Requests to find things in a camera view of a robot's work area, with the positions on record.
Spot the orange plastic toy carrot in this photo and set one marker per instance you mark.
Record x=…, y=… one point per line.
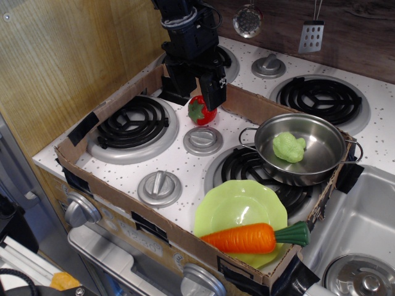
x=259, y=238

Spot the light green plastic plate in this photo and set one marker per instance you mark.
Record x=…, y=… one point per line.
x=236, y=203

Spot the red toy strawberry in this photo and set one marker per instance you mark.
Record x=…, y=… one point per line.
x=198, y=112

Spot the small steel pan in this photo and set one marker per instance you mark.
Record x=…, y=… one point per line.
x=326, y=149

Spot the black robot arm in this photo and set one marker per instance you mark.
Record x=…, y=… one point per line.
x=192, y=57

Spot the back left black burner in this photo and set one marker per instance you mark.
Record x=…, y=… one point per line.
x=230, y=61

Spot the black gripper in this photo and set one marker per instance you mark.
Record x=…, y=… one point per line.
x=191, y=30

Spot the yellow sponge piece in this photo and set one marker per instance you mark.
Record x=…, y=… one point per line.
x=63, y=281

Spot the silver centre stove knob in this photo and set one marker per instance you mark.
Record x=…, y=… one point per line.
x=203, y=141

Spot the green toy lettuce piece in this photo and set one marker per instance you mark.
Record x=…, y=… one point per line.
x=289, y=148

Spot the right silver oven knob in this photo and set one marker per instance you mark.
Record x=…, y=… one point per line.
x=197, y=281

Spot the left silver oven knob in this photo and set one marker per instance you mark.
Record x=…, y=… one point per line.
x=80, y=211

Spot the hanging silver strainer ladle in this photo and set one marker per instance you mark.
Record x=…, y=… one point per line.
x=248, y=20

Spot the back right black burner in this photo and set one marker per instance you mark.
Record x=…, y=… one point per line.
x=332, y=99

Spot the brown cardboard fence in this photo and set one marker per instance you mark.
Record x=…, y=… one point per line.
x=170, y=228

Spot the front left black burner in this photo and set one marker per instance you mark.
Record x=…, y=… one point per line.
x=140, y=130

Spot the front right black burner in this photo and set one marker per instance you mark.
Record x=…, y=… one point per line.
x=240, y=163

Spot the silver back stove knob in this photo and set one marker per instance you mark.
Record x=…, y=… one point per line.
x=269, y=67

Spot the silver front stove knob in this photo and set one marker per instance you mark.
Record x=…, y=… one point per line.
x=159, y=189

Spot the black burner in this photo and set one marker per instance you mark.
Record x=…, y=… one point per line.
x=240, y=163
x=230, y=61
x=140, y=130
x=332, y=99

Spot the hanging silver slotted spatula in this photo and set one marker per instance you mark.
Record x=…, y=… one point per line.
x=312, y=32

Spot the silver stove knob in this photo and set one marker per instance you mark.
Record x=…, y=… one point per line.
x=269, y=67
x=159, y=189
x=203, y=141

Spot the silver sink drain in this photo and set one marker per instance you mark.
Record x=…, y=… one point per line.
x=359, y=274

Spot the silver toy sink basin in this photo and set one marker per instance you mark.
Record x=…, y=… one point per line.
x=361, y=221

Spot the silver oven knob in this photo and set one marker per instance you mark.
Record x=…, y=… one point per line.
x=197, y=281
x=80, y=211

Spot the silver oven door handle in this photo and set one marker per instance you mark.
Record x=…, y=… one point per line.
x=121, y=271

